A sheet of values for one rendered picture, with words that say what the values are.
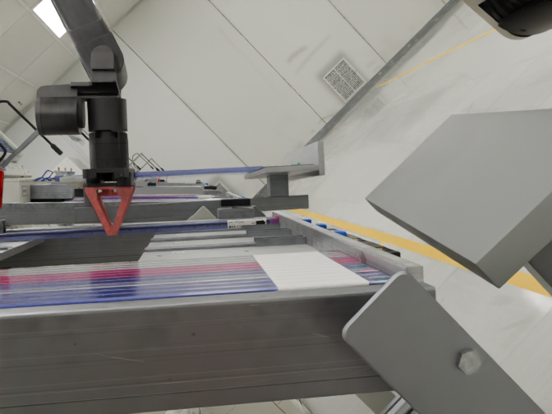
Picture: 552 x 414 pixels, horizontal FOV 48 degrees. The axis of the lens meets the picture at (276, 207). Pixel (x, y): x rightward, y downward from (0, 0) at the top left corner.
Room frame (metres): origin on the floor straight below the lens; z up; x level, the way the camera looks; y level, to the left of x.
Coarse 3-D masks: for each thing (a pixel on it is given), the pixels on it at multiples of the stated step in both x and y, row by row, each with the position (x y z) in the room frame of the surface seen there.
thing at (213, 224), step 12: (84, 228) 0.95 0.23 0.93; (96, 228) 0.94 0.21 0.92; (120, 228) 0.94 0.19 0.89; (132, 228) 0.94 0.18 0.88; (144, 228) 0.94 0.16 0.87; (156, 228) 0.94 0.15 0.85; (168, 228) 0.94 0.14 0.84; (180, 228) 0.94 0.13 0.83; (192, 228) 0.95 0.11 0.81; (204, 228) 0.95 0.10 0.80; (216, 228) 0.95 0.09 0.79; (0, 240) 0.93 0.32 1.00
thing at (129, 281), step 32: (256, 256) 0.54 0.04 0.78; (288, 256) 0.53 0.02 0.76; (320, 256) 0.52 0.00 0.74; (0, 288) 0.44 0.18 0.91; (32, 288) 0.43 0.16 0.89; (64, 288) 0.43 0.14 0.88; (96, 288) 0.42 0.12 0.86; (128, 288) 0.41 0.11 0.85; (160, 288) 0.41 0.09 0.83; (192, 288) 0.40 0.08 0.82; (224, 288) 0.39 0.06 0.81; (256, 288) 0.39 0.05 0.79; (288, 288) 0.39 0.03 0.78
